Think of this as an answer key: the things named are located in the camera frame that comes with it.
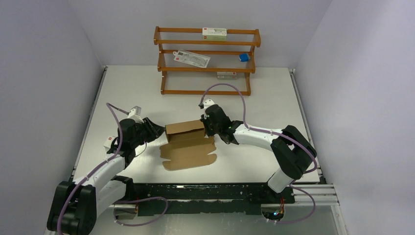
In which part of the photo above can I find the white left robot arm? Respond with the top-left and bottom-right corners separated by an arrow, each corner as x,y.
46,117 -> 165,235

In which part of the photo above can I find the green white box top shelf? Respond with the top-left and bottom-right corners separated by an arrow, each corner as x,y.
202,27 -> 227,41

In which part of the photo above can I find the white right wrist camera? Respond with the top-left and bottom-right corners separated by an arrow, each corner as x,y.
198,98 -> 215,110

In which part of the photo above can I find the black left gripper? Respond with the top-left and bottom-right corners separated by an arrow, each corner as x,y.
131,117 -> 166,148

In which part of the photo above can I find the small box lower shelf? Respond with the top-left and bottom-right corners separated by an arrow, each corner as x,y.
216,72 -> 237,80

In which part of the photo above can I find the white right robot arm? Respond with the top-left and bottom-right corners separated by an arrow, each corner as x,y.
199,100 -> 317,203

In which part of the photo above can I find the brown cardboard box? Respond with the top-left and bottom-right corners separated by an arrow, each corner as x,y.
160,120 -> 217,171

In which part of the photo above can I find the orange wooden shelf rack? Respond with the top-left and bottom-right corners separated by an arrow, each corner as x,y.
153,26 -> 261,95

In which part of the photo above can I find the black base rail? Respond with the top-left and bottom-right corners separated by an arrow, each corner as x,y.
116,183 -> 295,216

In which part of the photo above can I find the white flat package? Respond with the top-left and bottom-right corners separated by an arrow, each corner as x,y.
173,50 -> 211,68

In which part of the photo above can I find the small blue object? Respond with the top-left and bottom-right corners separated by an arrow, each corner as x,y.
239,53 -> 250,62

